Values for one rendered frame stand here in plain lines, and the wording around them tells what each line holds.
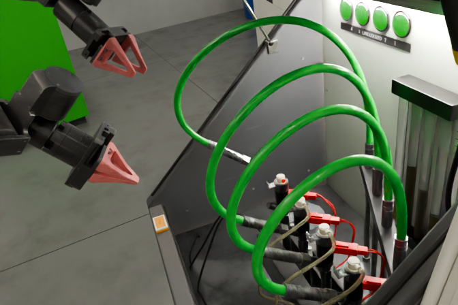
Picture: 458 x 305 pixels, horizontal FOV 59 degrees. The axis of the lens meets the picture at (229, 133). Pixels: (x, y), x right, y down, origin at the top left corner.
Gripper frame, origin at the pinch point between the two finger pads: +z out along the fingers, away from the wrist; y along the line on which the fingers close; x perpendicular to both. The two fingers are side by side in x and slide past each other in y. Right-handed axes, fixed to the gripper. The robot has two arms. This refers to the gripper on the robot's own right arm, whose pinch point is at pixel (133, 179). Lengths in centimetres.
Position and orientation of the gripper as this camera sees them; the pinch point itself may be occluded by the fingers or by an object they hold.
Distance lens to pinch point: 70.4
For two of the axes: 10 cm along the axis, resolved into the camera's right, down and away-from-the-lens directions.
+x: -0.6, -4.7, 8.8
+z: 7.9, 5.1, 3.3
